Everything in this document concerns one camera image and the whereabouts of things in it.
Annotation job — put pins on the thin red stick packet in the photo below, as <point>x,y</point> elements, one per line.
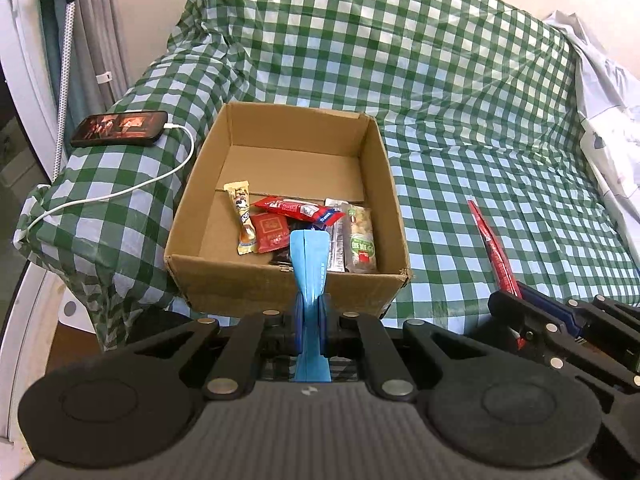
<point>492,245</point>

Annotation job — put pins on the green checked cloth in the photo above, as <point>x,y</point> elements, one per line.
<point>450,85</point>

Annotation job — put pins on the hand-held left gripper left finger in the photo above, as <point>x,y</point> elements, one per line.
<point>298,325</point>

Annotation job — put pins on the black smartphone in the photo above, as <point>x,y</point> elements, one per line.
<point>120,127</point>

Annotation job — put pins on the green white cracker packet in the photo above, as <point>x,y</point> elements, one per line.
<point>361,242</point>

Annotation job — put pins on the grey curtain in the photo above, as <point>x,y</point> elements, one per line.
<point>97,25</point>

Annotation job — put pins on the silver snack packet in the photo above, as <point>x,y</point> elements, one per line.
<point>336,245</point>

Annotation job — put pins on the white door frame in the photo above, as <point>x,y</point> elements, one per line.
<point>22,60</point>

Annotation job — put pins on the black snack bar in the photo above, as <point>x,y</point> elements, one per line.
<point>281,258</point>

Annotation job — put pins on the red square packet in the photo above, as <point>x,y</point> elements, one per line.
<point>270,232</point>

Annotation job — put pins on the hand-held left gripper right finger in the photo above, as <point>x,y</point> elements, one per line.
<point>323,325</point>

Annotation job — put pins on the white printed cloth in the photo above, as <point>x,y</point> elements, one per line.
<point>610,110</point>

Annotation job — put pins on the blue stick packet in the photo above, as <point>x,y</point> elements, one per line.
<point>310,260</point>

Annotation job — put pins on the red white snack packet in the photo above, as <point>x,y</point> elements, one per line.
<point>295,208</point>

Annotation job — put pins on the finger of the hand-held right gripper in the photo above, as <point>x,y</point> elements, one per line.
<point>560,350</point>
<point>550,310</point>

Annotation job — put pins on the brown cardboard box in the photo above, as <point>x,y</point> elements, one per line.
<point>280,130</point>

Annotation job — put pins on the gold candy bar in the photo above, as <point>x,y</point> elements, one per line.
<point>242,215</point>

